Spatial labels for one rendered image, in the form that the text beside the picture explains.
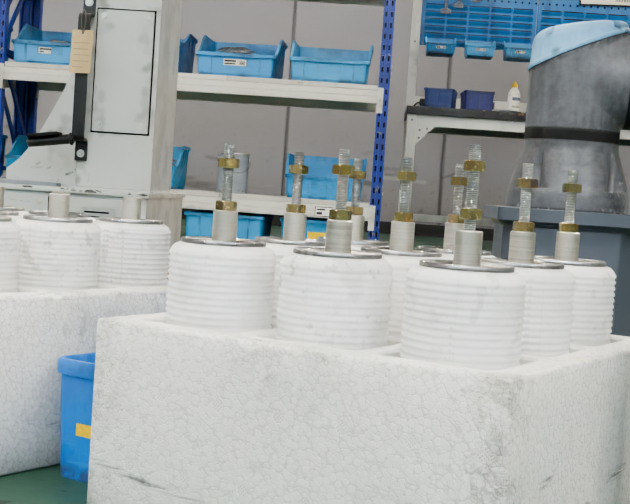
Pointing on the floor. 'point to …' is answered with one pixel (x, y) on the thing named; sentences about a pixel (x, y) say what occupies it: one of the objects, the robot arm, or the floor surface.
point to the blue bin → (76, 414)
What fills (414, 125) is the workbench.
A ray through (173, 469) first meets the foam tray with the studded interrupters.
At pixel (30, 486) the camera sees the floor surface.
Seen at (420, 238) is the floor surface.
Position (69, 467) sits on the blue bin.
